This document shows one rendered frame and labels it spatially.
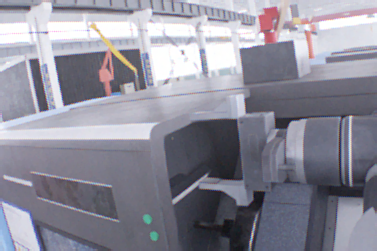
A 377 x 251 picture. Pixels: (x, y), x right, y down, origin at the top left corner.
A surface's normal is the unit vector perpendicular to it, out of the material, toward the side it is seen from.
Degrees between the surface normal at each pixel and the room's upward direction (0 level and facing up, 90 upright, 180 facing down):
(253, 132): 87
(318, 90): 90
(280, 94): 90
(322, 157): 78
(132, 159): 87
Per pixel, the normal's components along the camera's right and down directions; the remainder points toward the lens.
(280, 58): -0.54, 0.25
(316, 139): -0.54, -0.34
